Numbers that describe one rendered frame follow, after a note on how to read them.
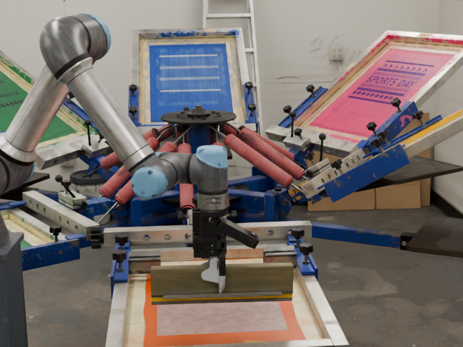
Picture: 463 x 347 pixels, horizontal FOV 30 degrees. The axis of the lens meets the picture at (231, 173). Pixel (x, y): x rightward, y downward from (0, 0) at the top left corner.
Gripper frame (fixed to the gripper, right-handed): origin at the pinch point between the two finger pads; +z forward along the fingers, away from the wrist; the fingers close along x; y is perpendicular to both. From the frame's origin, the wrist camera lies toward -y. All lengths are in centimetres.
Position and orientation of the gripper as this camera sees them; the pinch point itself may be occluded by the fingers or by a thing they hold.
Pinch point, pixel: (222, 284)
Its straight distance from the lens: 219.0
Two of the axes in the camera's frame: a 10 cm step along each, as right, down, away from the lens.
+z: 0.1, 9.7, 2.3
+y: -10.0, 0.3, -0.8
